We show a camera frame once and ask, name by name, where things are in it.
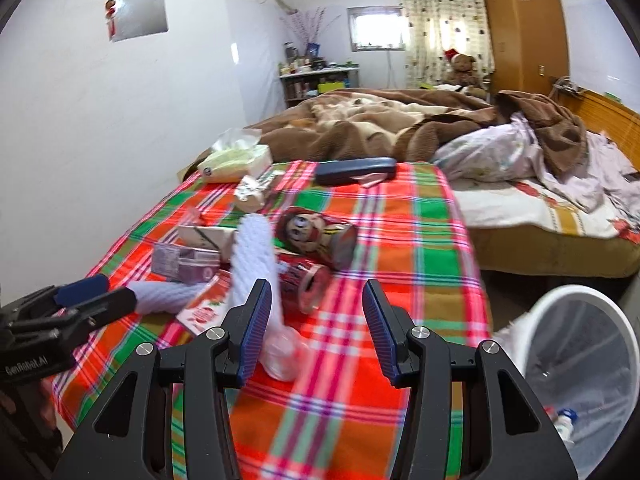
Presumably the purple milk carton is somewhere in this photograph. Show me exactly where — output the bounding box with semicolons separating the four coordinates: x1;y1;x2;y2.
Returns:
151;244;220;284

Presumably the red white packet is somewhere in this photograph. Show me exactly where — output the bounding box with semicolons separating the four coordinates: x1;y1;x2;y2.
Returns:
176;270;231;336

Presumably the beige paper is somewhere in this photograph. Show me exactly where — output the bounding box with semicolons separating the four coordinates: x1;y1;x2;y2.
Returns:
177;226;236;263

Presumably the printed snack wrapper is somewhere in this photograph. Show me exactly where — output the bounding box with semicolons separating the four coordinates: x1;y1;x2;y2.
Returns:
232;170;284;214

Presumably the red drink can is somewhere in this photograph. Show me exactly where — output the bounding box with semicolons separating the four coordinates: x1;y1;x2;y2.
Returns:
277;252;332;314

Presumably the cartoon face can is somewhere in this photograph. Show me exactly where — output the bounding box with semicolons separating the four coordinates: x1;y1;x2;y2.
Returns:
276;207;358;271

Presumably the crushed clear plastic bottle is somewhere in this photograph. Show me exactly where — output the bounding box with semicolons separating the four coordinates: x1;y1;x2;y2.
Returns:
544;405;578;448

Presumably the white mesh trash bin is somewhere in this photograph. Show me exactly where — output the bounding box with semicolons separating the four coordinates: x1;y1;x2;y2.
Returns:
492;285;639;479

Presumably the plaid red green cloth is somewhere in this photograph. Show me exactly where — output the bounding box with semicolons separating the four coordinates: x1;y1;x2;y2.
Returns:
49;159;494;480

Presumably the mattress with floral sheet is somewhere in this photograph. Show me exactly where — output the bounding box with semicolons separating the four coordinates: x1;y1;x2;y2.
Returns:
450;179;639;278

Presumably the green tissue pack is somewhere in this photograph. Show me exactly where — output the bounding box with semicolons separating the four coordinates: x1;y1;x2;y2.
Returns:
196;128;273;183

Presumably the dark blue glasses case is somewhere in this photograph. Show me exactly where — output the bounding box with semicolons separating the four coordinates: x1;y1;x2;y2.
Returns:
314;157;397;186

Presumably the white floral duvet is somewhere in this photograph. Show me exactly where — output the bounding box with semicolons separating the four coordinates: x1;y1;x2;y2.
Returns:
431;113;639;226

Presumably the cluttered shelf unit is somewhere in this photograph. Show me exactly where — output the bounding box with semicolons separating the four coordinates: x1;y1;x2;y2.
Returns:
278;58;359;107

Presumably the brown fleece blanket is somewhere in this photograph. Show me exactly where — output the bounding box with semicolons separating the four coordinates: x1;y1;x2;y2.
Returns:
182;88;589;181

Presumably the wooden headboard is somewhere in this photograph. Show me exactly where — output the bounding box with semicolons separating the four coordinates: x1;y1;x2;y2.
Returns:
556;90;640;169

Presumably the dried branch vase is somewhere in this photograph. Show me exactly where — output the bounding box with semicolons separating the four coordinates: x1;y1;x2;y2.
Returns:
281;6;329;58

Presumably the brown teddy bear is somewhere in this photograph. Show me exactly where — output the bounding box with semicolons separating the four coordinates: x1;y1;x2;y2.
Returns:
444;49;487;100

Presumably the small window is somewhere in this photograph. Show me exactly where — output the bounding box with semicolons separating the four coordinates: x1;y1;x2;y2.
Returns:
347;6;408;52

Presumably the wooden wardrobe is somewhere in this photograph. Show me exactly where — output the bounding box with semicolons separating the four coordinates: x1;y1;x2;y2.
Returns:
485;0;570;96

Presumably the patterned curtain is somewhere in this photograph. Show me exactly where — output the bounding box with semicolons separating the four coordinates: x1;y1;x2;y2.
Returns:
399;0;495;88

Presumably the silver wall poster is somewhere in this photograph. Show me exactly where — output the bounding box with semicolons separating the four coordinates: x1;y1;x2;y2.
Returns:
104;0;168;42

